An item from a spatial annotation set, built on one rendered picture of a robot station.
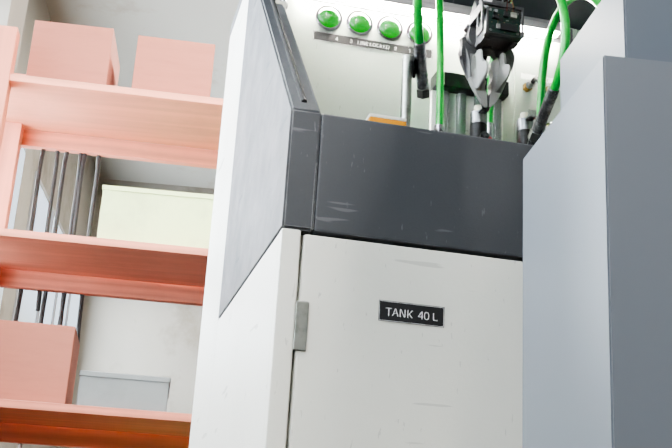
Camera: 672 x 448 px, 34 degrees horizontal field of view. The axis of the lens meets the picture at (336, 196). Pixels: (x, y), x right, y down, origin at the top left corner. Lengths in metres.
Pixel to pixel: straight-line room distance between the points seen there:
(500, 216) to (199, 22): 5.60
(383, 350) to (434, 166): 0.25
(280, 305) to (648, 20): 0.58
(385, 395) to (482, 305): 0.17
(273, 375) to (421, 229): 0.27
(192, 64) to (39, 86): 0.59
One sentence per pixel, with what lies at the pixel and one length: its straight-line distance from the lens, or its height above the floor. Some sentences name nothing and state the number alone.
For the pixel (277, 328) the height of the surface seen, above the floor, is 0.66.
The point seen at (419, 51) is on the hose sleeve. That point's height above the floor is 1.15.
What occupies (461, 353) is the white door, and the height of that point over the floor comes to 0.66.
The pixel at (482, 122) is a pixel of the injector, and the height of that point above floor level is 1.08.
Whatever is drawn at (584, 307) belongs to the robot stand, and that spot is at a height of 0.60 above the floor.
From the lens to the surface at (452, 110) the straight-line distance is 2.06.
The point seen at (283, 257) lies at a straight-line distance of 1.33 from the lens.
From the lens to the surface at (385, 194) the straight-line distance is 1.38.
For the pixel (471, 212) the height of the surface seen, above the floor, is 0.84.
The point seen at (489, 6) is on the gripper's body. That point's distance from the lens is 1.74.
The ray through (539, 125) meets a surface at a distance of 1.72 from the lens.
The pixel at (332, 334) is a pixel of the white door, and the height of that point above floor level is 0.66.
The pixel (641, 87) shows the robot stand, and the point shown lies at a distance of 0.90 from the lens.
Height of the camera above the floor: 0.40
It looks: 19 degrees up
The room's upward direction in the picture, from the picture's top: 4 degrees clockwise
